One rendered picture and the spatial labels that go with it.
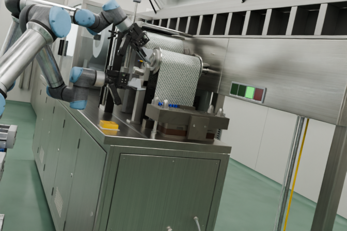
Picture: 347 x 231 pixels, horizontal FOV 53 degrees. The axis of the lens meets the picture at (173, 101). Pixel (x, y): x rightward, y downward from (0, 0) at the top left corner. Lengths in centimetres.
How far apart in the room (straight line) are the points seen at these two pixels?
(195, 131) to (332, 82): 67
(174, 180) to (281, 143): 321
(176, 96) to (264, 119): 327
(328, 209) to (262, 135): 353
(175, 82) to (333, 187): 89
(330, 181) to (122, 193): 86
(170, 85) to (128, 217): 68
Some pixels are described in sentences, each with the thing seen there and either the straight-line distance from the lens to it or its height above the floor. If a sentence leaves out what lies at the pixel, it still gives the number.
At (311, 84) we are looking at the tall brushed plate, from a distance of 142.
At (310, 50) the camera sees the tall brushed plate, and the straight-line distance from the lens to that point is 146.
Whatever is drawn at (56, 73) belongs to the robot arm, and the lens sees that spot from 169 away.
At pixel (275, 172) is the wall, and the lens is 483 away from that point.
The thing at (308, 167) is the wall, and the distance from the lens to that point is 447.
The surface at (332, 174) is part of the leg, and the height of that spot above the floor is 94.
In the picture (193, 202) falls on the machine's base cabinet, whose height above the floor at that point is 60.
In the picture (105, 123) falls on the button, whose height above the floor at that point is 92.
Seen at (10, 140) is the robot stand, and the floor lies 73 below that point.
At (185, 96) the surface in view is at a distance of 189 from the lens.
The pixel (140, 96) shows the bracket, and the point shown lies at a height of 105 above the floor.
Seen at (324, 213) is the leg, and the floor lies 78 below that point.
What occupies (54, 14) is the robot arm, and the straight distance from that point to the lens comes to 142.
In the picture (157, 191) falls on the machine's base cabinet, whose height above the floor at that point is 66.
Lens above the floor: 122
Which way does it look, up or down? 5 degrees down
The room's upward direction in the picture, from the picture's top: 11 degrees clockwise
